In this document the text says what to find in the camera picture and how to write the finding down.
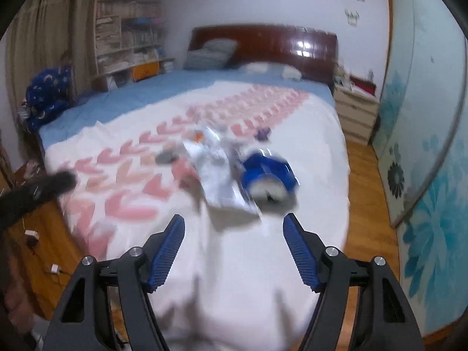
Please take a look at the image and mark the person's left hand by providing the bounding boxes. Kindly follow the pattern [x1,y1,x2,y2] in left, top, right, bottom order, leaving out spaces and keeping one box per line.
[0,259,35,337]

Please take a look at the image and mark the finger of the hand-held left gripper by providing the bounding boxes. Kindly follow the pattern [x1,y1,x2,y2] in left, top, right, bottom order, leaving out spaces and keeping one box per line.
[0,171,78,235]

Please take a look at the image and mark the red box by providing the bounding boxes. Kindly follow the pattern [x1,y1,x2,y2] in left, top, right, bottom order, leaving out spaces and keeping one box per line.
[349,75,377,97]

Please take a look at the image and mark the silver foil wrapper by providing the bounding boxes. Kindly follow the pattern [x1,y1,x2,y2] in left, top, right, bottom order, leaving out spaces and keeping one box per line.
[183,126,262,216]

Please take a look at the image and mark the small grey wrapper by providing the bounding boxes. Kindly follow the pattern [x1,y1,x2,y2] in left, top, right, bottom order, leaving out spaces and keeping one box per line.
[155,150,180,165]

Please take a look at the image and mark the wooden bookshelf with books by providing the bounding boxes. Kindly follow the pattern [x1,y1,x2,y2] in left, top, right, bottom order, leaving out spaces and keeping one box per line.
[91,0,176,92]

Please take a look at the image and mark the blue bed sheet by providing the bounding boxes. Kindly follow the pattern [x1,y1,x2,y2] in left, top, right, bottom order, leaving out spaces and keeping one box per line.
[37,68,335,154]

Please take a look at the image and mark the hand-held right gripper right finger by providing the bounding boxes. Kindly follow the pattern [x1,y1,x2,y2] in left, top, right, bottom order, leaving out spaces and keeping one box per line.
[283,213,426,351]

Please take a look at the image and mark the floral sliding wardrobe door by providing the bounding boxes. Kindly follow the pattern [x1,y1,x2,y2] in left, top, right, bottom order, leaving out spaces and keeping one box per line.
[371,0,468,337]

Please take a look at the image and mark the blue snack packet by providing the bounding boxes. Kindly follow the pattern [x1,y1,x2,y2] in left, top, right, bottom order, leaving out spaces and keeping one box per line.
[239,148,298,205]

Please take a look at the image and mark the blue star-print cloth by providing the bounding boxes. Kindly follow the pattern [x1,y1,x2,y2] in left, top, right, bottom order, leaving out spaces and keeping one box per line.
[22,65,74,130]

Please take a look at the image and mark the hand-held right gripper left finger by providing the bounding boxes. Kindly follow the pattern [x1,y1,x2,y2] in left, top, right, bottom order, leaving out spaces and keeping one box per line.
[43,214,185,351]

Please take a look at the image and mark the white pillow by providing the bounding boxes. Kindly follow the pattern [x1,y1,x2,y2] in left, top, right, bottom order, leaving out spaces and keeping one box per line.
[238,62,304,81]

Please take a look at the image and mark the beige curtain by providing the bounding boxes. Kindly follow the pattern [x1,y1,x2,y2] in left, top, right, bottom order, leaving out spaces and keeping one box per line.
[5,0,97,118]

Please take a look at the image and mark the light wooden nightstand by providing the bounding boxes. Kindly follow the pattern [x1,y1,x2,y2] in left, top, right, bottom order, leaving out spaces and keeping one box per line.
[333,82,381,146]

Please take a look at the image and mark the grey plaid pillow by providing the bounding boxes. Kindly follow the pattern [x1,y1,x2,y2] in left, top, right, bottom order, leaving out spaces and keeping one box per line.
[183,38,238,70]

